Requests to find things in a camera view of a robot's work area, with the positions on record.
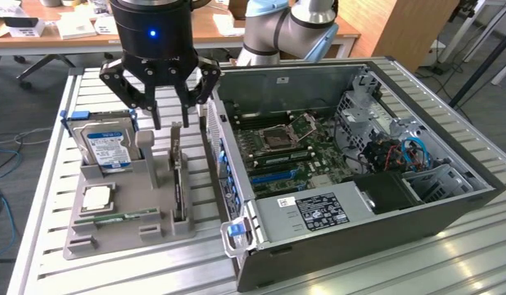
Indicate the black tripod pole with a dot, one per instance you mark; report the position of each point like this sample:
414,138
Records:
482,70

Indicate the silver power supply unit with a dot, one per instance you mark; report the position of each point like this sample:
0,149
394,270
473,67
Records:
319,212

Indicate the silver CPU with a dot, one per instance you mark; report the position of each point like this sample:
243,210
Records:
96,198

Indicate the silver metal drive cage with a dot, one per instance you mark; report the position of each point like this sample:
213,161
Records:
360,113

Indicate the small white box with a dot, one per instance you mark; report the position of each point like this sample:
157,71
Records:
105,26

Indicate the black open PC case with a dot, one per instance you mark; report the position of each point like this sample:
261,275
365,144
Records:
360,246

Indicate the grey parts rack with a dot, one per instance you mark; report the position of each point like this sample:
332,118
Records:
129,196

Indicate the green motherboard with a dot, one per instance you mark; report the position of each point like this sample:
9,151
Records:
319,153

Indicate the silver disk bay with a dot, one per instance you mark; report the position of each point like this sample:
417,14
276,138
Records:
437,181

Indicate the hard disk in blue carrier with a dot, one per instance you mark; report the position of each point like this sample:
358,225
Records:
105,144

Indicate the blue case release latch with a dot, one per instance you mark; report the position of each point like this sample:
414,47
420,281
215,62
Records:
235,231

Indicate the white paper stack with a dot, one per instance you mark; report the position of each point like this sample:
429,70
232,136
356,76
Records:
228,26

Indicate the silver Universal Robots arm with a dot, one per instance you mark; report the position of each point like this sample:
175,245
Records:
269,30

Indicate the CPU socket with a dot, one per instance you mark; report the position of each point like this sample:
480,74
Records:
277,139

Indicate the black graphics card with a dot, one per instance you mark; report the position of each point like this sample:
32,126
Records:
177,190

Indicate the white box with black label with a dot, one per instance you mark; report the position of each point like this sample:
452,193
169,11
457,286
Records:
28,31

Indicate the wooden cabinet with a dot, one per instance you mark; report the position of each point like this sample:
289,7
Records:
400,30

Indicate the large white box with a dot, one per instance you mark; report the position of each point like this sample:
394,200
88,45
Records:
76,27

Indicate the black flat device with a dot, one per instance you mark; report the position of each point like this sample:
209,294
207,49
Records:
21,22

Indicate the blue expansion slot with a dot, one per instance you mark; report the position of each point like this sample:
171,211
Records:
273,178

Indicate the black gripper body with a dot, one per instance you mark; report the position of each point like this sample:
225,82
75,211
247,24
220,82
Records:
155,37

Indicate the wooden desk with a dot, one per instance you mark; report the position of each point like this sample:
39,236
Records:
208,37
32,41

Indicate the black plastic drive cover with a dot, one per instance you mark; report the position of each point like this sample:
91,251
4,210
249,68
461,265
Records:
384,190

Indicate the metal socket cover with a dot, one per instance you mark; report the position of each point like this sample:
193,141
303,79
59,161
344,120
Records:
304,124

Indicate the black desk leg with castors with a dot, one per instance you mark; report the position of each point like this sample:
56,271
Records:
44,66

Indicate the brown cardboard box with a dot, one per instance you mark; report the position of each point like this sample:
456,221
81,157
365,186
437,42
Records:
236,9

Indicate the white table frame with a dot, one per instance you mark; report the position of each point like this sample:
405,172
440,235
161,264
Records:
448,52

